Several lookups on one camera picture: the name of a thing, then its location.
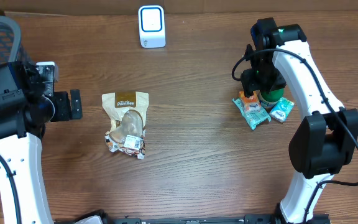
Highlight green lid jar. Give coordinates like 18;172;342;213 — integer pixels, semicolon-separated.
258;88;284;110

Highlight orange snack packet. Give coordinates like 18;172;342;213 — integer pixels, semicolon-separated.
239;91;262;114

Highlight small teal white box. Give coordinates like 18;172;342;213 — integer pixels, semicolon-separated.
269;97;295;123

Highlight teal snack packet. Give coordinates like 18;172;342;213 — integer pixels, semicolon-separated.
232;98;272;130

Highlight beige granola bag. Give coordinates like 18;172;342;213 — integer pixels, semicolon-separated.
102;91;149;160

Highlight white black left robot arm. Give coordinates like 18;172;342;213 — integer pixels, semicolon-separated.
0;61;83;223

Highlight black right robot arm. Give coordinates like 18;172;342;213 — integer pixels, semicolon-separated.
239;18;358;223

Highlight white barcode scanner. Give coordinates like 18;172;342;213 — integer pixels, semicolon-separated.
138;5;166;49

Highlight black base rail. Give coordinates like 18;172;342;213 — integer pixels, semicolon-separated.
54;208;332;224

